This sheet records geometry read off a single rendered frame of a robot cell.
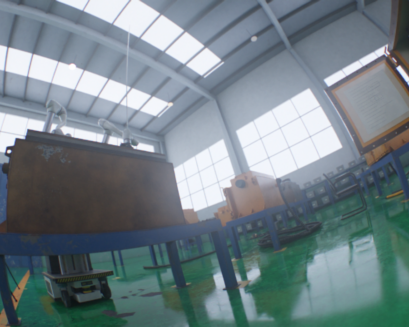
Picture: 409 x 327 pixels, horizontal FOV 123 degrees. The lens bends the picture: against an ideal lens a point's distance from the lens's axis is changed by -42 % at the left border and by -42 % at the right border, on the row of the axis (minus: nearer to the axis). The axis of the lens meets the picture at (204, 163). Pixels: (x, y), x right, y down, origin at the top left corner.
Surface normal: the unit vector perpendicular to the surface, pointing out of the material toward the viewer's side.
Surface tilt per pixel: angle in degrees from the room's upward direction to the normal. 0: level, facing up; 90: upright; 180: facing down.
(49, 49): 180
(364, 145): 90
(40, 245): 90
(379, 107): 90
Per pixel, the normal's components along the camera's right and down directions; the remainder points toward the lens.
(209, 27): 0.25, 0.90
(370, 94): -0.66, -0.11
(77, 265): 0.80, -0.40
